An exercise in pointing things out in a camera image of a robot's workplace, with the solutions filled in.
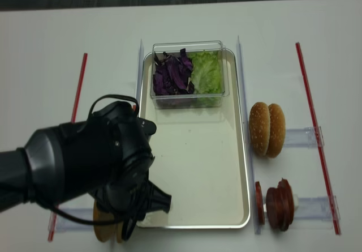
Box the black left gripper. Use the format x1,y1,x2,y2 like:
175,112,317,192
84,101,173,222

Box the bun half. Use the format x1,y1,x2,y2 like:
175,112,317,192
115,220,124,244
93,200,119,242

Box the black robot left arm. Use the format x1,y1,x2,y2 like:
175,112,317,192
1,101,171,221

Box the thin red meat slice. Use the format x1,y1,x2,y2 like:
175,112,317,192
255,181,265,225

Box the green lettuce leaves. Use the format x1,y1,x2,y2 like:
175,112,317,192
189,51,222,94

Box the dark meat patty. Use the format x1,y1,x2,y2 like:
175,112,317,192
266,187,284,231

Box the white metal tray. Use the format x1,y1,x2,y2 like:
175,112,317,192
137,51,251,229

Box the left lower acrylic holder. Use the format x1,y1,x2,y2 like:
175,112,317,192
48,208,93,233

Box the acrylic holder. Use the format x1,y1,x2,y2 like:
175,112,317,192
48,208,93,233
254,195,339,235
283,126,324,148

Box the left red tape strip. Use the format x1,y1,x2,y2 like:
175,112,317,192
48,53,88,242

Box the red tape strip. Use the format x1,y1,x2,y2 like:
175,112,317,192
295,42,342,236
48,53,88,242

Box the purple cabbage leaves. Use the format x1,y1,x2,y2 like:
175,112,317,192
153,48,195,96

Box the clear plastic container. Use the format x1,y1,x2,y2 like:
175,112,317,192
149,40,229,109

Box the sesame bun top left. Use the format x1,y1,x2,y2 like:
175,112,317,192
248,102,270,156

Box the sesame bun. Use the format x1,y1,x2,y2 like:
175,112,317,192
248,102,270,156
266,104,286,158

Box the reddish bacon patty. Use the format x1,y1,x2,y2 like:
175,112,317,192
277,178,294,232

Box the sesame bun top right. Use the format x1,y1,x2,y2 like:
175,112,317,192
266,104,286,158

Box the white holder block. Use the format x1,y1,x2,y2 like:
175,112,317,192
292,194,299,211

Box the right upper acrylic holder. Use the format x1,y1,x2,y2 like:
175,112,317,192
283,126,324,148

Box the right lower acrylic holder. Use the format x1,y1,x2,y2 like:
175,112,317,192
254,195,339,235

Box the right red tape strip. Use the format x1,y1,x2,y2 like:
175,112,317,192
295,42,342,236

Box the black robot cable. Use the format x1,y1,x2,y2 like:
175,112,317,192
27,94,142,242

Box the left long acrylic rail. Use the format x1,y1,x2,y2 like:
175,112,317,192
136,40,144,104

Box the long acrylic rail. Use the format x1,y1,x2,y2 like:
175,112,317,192
136,40,144,104
236,36,261,235

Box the right long acrylic rail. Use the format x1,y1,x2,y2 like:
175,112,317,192
236,36,261,235

